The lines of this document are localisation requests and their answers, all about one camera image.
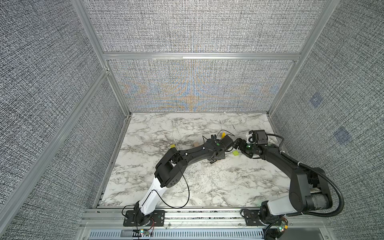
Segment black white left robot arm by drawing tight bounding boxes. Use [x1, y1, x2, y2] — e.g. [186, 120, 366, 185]
[134, 136, 234, 226]

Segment aluminium front rail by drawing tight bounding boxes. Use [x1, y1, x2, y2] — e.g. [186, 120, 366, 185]
[80, 208, 331, 229]

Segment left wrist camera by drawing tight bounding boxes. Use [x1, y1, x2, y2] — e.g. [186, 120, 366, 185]
[220, 135, 234, 150]

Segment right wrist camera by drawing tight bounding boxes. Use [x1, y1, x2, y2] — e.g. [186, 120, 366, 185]
[247, 130, 268, 145]

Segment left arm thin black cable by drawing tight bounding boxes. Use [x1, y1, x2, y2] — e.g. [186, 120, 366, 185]
[119, 129, 236, 217]

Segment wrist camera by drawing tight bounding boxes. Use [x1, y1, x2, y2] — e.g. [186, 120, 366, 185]
[220, 135, 234, 150]
[247, 130, 268, 145]

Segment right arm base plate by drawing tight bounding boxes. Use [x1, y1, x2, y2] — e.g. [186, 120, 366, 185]
[240, 209, 282, 226]

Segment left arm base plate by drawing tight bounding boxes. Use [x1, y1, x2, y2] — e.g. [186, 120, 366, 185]
[123, 210, 166, 228]

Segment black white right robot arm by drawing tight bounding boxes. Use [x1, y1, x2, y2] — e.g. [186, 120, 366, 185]
[234, 138, 339, 224]

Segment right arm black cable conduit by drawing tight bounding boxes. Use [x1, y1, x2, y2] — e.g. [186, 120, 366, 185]
[263, 133, 345, 240]

